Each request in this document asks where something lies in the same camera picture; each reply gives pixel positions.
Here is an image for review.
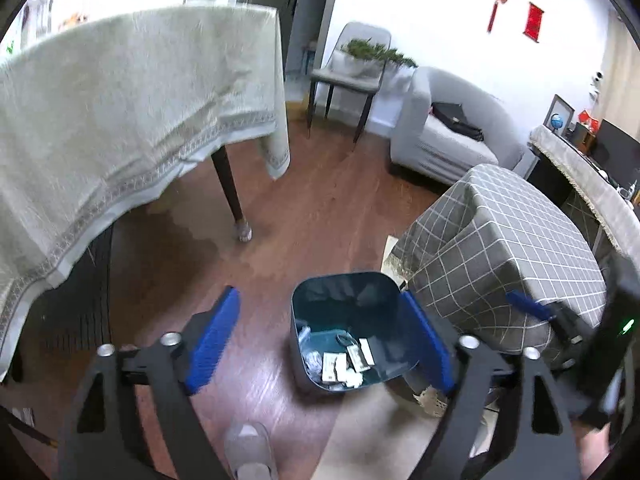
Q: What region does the framed picture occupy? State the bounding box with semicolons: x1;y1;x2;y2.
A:
542;94;574;136

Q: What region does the grey armchair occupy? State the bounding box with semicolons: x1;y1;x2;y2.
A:
390;66;528;184

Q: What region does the black monitor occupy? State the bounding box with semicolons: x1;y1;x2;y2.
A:
591;119;640;188

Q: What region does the dark teal trash bin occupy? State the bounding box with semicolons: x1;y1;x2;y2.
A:
290;271;418;396

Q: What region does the small blue globe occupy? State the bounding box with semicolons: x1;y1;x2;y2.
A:
548;113;564;133

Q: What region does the black handbag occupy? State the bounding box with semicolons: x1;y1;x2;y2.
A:
432;102;484;142

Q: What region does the dark wooden table leg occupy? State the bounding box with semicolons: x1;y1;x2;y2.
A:
210;146;253;243

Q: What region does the white shoe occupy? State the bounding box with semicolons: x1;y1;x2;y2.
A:
224;422;279;480

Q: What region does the white potted green plant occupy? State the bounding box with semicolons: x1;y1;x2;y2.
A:
329;38;418;78

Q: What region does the silver foil ball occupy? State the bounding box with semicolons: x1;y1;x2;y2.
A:
303;350;323;382

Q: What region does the grey chair with black legs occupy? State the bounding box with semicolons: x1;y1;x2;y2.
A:
306;22;392;143

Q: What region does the grey checked tablecloth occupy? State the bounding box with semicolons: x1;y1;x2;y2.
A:
387;165;606;361

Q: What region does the beige lace desk cloth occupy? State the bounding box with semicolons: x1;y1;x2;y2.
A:
528;126;640;268

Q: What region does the beige patterned tablecloth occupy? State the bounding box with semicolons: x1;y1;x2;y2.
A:
1;4;291;366

